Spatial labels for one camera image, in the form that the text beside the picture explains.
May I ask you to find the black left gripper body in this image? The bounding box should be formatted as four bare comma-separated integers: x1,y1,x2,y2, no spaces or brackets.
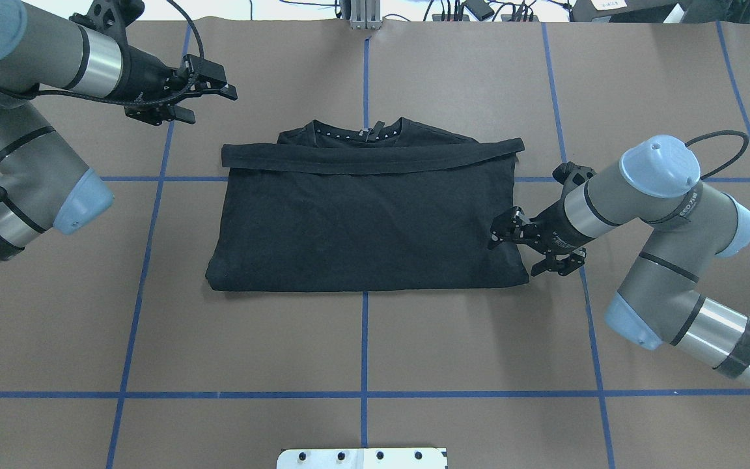
114,45,186,124

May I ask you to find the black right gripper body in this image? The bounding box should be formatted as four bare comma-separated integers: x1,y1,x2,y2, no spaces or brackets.
524,202,589,259

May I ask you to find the black printed t-shirt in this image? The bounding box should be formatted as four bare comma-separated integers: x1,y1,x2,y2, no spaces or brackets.
205,118,529,292

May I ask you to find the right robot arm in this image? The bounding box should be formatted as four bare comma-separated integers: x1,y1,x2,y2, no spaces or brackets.
488,135,750,386

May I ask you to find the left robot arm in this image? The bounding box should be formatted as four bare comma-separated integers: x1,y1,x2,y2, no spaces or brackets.
0,1,238,264

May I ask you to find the brown table mat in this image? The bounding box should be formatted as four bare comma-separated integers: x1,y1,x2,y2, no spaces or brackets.
0,18,750,468

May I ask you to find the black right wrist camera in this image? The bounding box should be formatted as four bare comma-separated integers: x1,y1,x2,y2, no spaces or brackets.
551,162,596,198

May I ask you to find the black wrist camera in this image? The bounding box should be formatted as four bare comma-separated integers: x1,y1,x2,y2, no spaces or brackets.
68,1,145,31
551,162,596,198

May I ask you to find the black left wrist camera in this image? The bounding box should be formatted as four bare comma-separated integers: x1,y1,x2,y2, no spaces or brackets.
68,1,145,31

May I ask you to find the aluminium frame post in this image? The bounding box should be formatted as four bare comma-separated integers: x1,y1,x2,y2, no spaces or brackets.
341,0,383,31

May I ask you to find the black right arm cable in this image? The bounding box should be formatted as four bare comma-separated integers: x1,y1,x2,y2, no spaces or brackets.
682,130,750,182

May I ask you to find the white pedestal base plate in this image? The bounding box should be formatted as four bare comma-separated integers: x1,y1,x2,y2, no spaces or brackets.
276,446,449,468

